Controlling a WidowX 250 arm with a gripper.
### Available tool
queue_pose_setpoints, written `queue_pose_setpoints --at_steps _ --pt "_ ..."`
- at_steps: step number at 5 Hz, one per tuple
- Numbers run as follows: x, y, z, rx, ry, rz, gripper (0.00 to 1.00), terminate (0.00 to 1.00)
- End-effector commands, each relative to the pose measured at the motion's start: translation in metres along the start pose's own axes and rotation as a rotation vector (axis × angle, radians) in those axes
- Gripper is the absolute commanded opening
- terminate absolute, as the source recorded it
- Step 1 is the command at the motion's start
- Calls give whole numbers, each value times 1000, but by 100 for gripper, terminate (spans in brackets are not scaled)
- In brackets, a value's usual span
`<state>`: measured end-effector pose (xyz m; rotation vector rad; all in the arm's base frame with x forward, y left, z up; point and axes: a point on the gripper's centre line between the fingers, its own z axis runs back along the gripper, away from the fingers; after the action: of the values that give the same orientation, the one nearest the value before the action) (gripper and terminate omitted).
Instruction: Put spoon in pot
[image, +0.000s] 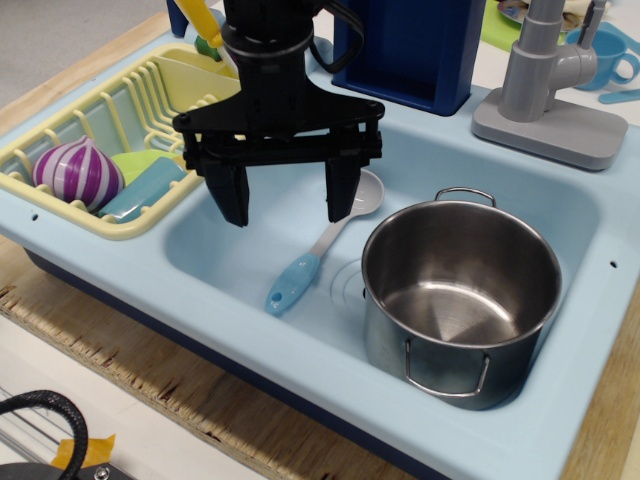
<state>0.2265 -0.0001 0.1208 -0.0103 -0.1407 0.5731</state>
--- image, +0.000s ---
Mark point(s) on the dark blue plastic box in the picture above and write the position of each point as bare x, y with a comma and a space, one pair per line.
416, 53

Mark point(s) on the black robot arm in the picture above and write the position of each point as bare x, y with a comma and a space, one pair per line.
272, 25

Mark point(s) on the grey toy faucet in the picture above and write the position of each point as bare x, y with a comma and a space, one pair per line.
523, 114

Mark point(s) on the stainless steel pot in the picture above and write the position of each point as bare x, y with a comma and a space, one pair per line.
457, 294

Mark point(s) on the yellow dish rack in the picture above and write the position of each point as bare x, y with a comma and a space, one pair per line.
130, 110

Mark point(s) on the blue toy utensil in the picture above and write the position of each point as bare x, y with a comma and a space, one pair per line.
619, 97

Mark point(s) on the wooden board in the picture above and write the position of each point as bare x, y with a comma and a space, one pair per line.
248, 416

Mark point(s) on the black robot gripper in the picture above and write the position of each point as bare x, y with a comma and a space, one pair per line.
279, 116

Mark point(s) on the purple striped toy onion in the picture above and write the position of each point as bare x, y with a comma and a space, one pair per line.
79, 171

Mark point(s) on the teal toy block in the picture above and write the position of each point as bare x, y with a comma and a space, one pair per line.
144, 191

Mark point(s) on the blue plastic cup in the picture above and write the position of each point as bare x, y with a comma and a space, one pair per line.
615, 63

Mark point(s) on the green toy plate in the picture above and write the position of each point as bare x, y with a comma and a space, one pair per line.
133, 164

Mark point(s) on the white spoon with blue handle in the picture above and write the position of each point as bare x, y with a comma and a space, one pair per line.
294, 280

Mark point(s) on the green mat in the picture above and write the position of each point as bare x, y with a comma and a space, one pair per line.
497, 30

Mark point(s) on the yellow toy utensil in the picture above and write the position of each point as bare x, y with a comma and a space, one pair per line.
209, 41

